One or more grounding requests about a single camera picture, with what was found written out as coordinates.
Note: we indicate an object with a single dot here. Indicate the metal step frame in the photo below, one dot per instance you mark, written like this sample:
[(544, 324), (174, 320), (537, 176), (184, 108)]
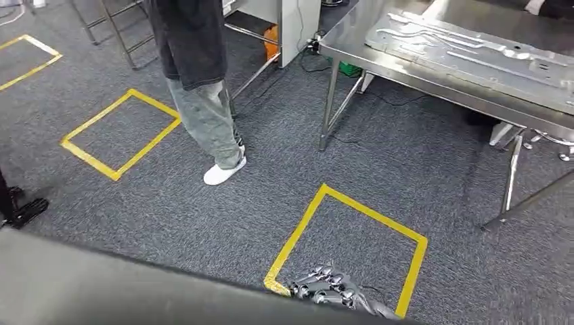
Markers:
[(121, 31)]

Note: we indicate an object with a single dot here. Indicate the black power strip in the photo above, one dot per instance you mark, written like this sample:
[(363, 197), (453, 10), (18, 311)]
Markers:
[(315, 42)]

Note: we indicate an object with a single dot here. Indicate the black robot foot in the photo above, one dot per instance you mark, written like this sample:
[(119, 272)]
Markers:
[(24, 211)]

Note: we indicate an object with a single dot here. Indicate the stamped sheet metal panel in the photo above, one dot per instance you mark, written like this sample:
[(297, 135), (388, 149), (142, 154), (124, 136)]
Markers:
[(475, 58)]

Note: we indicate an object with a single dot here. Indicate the green box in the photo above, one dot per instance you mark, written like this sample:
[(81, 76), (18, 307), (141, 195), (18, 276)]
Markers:
[(349, 68)]

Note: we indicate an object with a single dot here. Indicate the chrome chair base with casters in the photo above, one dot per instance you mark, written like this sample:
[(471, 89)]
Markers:
[(549, 143)]

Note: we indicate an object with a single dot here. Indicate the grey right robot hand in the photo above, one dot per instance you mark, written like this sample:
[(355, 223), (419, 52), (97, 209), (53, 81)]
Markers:
[(329, 289)]

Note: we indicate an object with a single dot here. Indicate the white cabinet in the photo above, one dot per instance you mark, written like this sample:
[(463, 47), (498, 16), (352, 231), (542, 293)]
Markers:
[(298, 27)]

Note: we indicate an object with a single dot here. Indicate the orange bag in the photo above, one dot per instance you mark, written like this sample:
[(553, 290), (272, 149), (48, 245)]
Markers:
[(271, 42)]

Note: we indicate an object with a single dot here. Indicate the stainless steel table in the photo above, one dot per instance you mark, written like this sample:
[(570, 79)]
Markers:
[(430, 80)]

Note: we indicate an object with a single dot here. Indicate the person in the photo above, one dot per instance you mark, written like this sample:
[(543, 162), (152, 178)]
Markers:
[(202, 89)]

